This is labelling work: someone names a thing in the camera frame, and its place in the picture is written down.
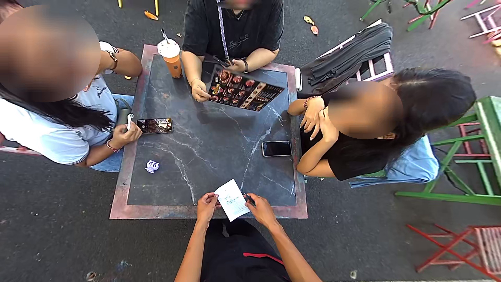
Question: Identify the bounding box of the orange drink cup, white lid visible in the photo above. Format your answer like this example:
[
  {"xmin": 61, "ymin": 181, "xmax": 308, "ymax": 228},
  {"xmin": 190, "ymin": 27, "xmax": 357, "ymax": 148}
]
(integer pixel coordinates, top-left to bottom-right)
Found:
[{"xmin": 157, "ymin": 38, "xmax": 183, "ymax": 79}]

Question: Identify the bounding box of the smartphone with lit picture screen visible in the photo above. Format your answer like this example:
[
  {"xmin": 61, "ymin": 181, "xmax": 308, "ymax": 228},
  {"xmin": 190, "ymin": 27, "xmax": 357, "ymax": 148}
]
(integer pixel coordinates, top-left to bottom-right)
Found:
[{"xmin": 136, "ymin": 118, "xmax": 174, "ymax": 135}]

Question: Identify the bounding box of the dark grey jacket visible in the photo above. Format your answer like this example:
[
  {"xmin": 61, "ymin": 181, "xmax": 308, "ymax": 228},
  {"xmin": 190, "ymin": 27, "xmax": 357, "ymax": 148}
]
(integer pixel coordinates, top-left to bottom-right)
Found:
[{"xmin": 301, "ymin": 21, "xmax": 393, "ymax": 94}]

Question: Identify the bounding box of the smartphone with dark screen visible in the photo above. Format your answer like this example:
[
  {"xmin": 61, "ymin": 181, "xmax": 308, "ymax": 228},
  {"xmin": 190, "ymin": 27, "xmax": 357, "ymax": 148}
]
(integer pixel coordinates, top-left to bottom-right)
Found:
[{"xmin": 261, "ymin": 140, "xmax": 293, "ymax": 157}]

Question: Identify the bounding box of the black menu with food pictures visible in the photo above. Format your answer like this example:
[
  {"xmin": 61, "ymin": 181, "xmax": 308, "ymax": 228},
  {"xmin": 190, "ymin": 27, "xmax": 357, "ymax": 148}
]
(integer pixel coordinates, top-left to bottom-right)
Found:
[{"xmin": 207, "ymin": 64, "xmax": 285, "ymax": 112}]

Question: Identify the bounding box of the light blue denim garment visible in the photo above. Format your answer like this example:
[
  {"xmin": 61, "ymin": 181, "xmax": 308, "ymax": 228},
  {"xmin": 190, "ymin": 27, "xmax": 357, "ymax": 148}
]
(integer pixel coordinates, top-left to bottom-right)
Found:
[{"xmin": 348, "ymin": 134, "xmax": 440, "ymax": 189}]

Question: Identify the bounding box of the purple braided strap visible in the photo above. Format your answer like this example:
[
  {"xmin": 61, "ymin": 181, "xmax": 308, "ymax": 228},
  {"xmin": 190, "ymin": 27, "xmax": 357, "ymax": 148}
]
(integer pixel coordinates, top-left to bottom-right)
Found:
[{"xmin": 216, "ymin": 0, "xmax": 230, "ymax": 61}]

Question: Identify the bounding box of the red folding chair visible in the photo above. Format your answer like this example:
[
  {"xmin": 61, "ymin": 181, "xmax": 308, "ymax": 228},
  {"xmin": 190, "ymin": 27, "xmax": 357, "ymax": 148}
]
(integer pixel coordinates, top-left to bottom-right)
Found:
[{"xmin": 406, "ymin": 223, "xmax": 501, "ymax": 280}]

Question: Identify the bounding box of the pink slatted chair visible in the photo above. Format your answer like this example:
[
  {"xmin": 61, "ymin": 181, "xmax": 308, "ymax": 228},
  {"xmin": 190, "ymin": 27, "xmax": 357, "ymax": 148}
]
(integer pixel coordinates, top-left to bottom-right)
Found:
[{"xmin": 315, "ymin": 19, "xmax": 395, "ymax": 85}]

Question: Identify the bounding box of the white paper with writing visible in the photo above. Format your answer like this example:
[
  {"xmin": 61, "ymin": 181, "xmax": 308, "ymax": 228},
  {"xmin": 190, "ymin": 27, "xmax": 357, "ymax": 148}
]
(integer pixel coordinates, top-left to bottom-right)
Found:
[{"xmin": 214, "ymin": 179, "xmax": 251, "ymax": 222}]

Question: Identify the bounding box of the person's right forearm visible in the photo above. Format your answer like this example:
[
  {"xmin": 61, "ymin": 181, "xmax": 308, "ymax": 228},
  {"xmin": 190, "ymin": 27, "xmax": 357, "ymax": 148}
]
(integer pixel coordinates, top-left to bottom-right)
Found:
[{"xmin": 268, "ymin": 221, "xmax": 323, "ymax": 282}]

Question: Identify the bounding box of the person's left forearm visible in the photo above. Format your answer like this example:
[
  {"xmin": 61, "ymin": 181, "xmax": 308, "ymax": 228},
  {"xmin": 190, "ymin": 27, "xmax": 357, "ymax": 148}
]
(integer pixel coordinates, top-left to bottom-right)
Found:
[{"xmin": 174, "ymin": 221, "xmax": 210, "ymax": 282}]

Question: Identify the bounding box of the yellow-legged chair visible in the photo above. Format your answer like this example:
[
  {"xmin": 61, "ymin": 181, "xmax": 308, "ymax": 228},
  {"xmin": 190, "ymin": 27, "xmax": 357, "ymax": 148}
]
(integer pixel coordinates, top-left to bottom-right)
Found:
[{"xmin": 117, "ymin": 0, "xmax": 160, "ymax": 17}]

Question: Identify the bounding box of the red slatted chair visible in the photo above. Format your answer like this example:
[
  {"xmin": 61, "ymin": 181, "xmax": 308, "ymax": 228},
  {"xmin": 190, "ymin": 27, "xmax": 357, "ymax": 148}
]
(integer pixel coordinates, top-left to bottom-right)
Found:
[{"xmin": 454, "ymin": 122, "xmax": 491, "ymax": 164}]

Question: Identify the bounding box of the green and red chair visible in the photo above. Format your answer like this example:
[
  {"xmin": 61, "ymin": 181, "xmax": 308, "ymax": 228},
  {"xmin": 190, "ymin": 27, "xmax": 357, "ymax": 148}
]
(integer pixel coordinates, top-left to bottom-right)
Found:
[{"xmin": 360, "ymin": 0, "xmax": 456, "ymax": 32}]

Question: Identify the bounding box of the person's left hand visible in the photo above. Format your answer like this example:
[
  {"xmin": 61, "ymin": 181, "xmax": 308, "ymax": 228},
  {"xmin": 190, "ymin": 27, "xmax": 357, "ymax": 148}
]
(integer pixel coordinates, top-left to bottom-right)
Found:
[{"xmin": 196, "ymin": 192, "xmax": 222, "ymax": 226}]

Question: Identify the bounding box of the person's body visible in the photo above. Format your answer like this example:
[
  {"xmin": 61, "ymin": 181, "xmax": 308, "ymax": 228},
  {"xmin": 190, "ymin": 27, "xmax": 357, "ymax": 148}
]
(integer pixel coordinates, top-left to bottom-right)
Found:
[{"xmin": 200, "ymin": 219, "xmax": 292, "ymax": 282}]

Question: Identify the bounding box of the person's right hand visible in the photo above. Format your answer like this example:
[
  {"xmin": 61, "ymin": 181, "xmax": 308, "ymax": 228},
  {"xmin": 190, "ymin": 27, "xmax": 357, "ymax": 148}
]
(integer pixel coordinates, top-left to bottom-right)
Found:
[{"xmin": 244, "ymin": 193, "xmax": 278, "ymax": 230}]

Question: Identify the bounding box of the pink and white chair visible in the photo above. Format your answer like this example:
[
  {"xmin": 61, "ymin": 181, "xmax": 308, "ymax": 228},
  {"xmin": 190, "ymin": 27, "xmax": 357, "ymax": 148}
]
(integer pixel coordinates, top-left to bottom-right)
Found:
[{"xmin": 460, "ymin": 0, "xmax": 501, "ymax": 44}]

